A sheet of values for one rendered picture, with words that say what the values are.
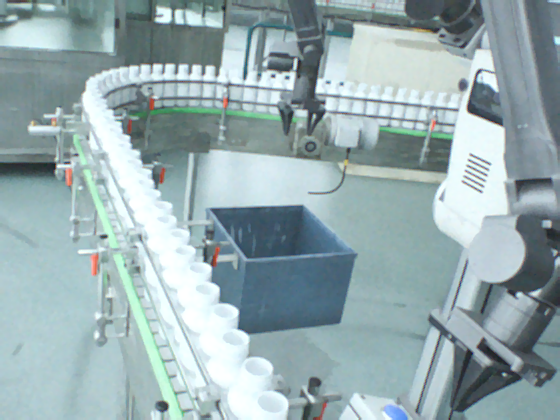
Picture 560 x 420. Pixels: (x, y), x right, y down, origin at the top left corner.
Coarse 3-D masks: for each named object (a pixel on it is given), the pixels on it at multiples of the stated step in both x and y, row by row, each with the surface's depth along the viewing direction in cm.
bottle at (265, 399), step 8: (264, 392) 65; (272, 392) 66; (256, 400) 64; (264, 400) 66; (272, 400) 66; (280, 400) 65; (256, 408) 64; (264, 408) 66; (272, 408) 66; (280, 408) 66; (256, 416) 64; (264, 416) 63; (272, 416) 63; (280, 416) 63
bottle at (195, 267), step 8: (192, 264) 90; (200, 264) 91; (192, 272) 88; (200, 272) 91; (208, 272) 89; (192, 280) 88; (200, 280) 88; (208, 280) 89; (184, 288) 90; (192, 288) 89; (184, 296) 89; (192, 296) 89; (184, 304) 89; (176, 320) 92; (176, 328) 92; (176, 336) 93; (176, 344) 93
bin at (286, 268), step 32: (192, 224) 158; (224, 224) 169; (256, 224) 173; (288, 224) 177; (320, 224) 167; (224, 256) 144; (256, 256) 178; (288, 256) 144; (320, 256) 146; (352, 256) 150; (224, 288) 154; (256, 288) 144; (288, 288) 148; (320, 288) 151; (256, 320) 148; (288, 320) 152; (320, 320) 156
